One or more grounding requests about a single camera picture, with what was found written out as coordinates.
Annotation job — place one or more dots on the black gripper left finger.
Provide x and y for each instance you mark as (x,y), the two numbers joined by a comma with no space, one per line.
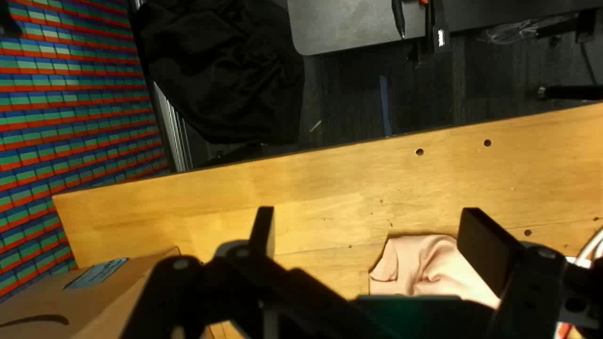
(263,230)

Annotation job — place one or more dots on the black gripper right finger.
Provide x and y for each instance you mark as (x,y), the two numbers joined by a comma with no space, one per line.
(489,247)

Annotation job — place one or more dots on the light pink cloth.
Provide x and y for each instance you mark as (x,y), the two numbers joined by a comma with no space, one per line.
(429,266)

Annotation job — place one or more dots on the black fabric bag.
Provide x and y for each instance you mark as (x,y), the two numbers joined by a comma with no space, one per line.
(229,67)

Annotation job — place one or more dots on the brown cardboard box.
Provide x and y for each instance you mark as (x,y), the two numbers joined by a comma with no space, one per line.
(84,304)

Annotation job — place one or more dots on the colourful striped rug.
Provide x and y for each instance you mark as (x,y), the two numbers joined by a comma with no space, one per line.
(75,114)

